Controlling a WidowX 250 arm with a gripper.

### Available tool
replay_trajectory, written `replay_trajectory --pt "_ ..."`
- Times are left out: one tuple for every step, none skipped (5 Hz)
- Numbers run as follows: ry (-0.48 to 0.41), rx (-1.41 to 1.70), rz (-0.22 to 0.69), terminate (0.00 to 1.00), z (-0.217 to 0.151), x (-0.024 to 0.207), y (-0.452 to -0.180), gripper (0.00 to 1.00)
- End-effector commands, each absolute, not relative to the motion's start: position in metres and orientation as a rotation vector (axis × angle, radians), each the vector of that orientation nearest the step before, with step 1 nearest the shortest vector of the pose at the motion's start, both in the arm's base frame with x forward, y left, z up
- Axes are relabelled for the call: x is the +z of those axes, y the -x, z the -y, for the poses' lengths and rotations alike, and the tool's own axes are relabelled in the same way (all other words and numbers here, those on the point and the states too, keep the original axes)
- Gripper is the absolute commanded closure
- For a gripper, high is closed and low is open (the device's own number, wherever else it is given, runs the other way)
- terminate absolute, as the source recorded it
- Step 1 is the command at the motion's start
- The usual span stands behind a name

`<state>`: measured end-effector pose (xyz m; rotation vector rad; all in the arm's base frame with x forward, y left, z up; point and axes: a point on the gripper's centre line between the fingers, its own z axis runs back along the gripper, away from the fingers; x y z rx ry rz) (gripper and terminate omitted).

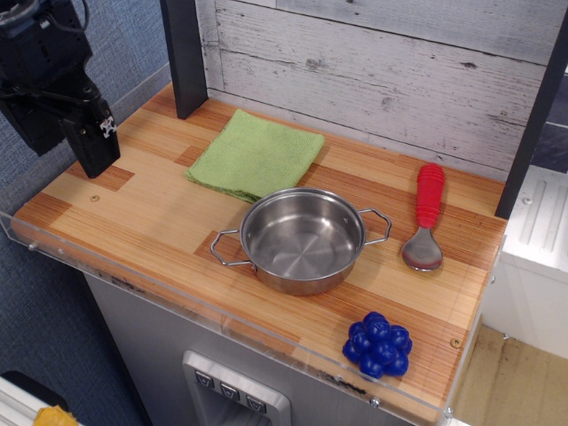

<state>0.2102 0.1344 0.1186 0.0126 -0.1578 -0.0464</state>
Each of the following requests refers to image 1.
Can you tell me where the dark grey post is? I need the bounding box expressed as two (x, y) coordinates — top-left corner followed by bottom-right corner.
(494, 12), (567, 219)
(160, 0), (209, 119)

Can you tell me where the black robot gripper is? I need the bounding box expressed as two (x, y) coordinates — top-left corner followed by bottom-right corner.
(1, 26), (121, 178)

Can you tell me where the stainless steel pot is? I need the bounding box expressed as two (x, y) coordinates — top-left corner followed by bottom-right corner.
(209, 187), (392, 296)

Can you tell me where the blue plastic grape bunch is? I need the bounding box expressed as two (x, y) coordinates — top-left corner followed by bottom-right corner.
(342, 312), (414, 379)

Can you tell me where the red handled metal spoon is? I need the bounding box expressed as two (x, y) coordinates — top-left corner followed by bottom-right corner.
(401, 163), (445, 272)

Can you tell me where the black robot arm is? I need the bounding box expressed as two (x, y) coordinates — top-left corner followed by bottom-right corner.
(1, 1), (120, 178)

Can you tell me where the clear acrylic edge guard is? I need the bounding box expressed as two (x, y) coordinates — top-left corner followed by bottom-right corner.
(0, 210), (454, 422)

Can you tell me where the green cloth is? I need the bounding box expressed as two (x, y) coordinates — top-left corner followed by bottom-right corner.
(185, 109), (325, 203)

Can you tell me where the dark grey left post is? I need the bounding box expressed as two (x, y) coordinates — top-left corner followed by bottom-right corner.
(160, 0), (209, 119)

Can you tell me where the silver dispenser button panel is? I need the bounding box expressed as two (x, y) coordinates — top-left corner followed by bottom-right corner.
(182, 351), (292, 425)

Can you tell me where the grey toy cabinet front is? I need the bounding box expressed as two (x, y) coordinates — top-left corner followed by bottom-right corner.
(86, 276), (405, 425)

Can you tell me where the dark grey right post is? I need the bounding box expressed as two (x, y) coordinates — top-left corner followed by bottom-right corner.
(494, 12), (567, 219)

